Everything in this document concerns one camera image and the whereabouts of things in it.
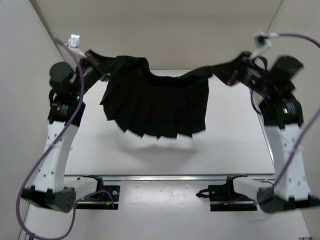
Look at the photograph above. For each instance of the black pleated skirt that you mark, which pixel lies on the black pleated skirt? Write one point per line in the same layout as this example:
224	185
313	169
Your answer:
159	106

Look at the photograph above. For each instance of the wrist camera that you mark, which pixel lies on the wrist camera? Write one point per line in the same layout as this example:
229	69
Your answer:
281	73
62	78

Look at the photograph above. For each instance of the aluminium front rail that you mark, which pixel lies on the aluminium front rail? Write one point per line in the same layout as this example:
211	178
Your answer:
202	177

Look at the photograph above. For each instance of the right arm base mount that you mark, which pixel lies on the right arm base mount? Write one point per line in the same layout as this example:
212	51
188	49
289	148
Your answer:
223	198

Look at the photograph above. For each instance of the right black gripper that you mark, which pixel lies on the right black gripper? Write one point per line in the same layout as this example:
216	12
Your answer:
227	72

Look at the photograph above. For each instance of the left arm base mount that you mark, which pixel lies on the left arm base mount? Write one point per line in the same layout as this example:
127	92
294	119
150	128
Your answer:
103	201

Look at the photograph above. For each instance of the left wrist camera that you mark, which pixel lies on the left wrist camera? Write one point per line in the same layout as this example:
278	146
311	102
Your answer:
62	78

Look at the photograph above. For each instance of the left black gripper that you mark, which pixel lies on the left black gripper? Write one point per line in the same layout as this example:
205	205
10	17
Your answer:
110	64

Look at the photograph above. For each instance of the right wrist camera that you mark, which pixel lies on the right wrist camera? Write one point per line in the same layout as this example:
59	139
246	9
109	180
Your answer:
281	73

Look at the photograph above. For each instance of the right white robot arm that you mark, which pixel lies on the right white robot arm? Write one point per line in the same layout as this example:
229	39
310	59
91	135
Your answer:
284	128

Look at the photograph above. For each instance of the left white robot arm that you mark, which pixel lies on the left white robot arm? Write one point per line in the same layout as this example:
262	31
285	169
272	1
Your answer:
48	189

